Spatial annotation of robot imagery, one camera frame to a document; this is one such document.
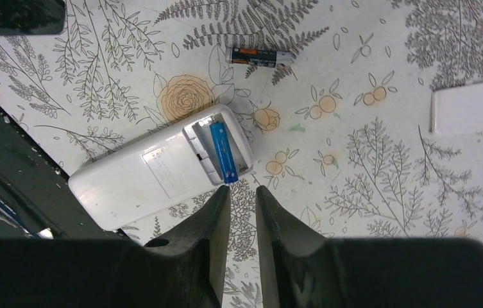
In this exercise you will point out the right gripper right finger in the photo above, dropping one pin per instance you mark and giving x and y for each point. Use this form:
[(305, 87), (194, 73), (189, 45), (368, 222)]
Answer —
[(301, 268)]

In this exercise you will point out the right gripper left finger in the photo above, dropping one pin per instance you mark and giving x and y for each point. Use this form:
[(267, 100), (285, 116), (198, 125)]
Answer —
[(184, 267)]

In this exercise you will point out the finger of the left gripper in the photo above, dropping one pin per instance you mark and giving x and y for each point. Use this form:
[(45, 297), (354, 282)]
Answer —
[(32, 17)]

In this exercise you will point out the white remote control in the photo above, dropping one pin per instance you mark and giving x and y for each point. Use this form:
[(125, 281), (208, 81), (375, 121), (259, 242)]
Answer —
[(156, 172)]

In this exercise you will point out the blue battery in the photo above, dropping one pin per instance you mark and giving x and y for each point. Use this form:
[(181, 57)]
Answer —
[(224, 153)]

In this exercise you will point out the white battery cover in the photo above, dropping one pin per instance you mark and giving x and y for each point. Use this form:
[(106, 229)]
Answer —
[(457, 110)]

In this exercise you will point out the floral table mat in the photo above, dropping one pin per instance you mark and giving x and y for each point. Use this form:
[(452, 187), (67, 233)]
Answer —
[(341, 137)]

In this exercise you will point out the black orange battery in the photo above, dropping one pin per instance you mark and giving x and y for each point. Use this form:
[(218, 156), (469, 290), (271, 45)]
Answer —
[(259, 58)]

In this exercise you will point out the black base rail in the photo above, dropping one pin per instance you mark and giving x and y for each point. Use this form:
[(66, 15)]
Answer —
[(35, 201)]

